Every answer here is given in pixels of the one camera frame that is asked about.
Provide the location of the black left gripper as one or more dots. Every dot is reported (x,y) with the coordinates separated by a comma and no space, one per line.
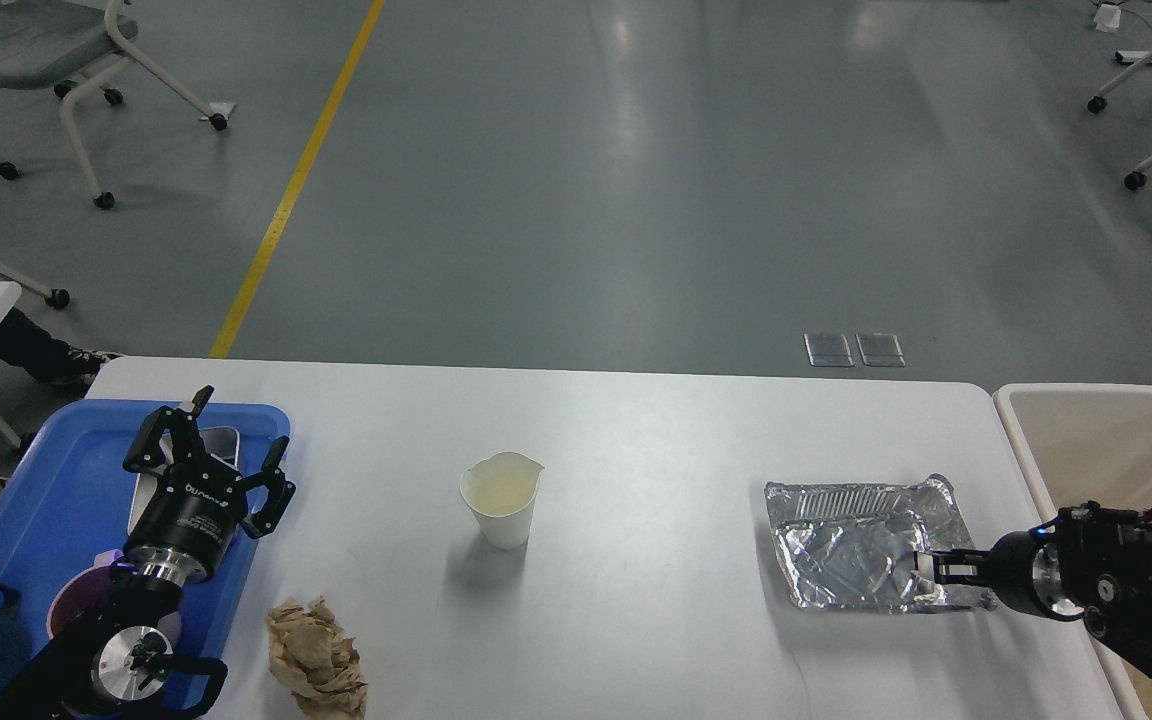
(183,517)

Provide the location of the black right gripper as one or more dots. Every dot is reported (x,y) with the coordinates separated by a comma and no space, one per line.
(1028,571)

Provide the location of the stainless steel rectangular container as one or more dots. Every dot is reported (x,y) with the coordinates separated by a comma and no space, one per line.
(223,442)

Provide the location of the aluminium foil tray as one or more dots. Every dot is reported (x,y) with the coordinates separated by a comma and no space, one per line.
(866,547)

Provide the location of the pink ribbed mug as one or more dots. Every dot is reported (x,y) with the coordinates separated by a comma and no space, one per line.
(86,590)

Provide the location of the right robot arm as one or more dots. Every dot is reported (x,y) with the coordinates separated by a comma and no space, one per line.
(1090,564)

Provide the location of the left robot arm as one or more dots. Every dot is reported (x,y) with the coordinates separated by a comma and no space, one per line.
(97,669)

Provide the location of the crumpled brown paper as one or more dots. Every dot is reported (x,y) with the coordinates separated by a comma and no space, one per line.
(314,659)

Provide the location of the right floor outlet cover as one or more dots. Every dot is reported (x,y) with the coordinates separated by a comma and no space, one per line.
(881,349)

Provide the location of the floor outlet cover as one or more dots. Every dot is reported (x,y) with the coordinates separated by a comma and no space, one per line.
(828,350)
(881,349)

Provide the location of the left floor outlet cover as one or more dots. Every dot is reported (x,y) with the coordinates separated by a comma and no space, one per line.
(828,350)

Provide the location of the person in beige sweater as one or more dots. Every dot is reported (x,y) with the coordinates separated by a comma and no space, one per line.
(50,361)

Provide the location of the white paper cup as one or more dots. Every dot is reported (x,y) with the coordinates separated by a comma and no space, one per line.
(500,491)

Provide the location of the grey office chair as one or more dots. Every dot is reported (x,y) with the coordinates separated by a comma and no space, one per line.
(49,43)

